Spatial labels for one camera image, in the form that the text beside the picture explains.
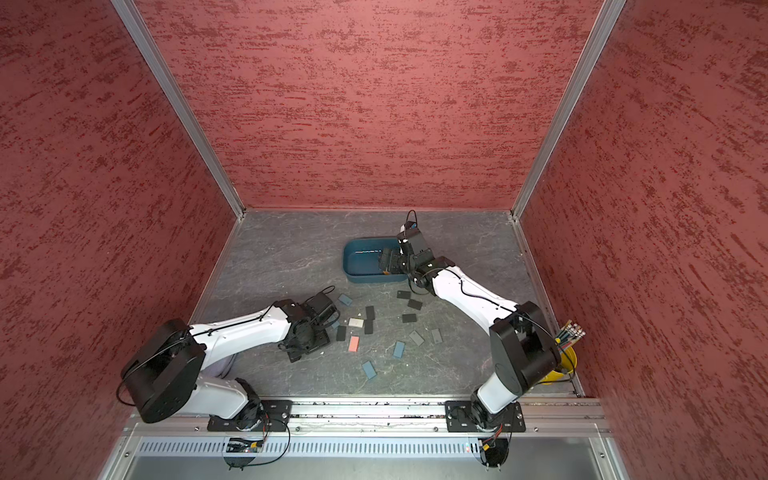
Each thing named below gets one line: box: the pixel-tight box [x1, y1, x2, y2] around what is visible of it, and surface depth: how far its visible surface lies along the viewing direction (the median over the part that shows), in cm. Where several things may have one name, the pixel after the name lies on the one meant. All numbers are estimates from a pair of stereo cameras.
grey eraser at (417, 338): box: [409, 330, 426, 347], surface depth 89 cm
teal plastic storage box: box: [343, 237, 408, 283], surface depth 106 cm
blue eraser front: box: [362, 360, 378, 380], surface depth 83 cm
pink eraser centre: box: [348, 335, 360, 353], surface depth 87 cm
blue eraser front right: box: [393, 341, 406, 359], surface depth 87 cm
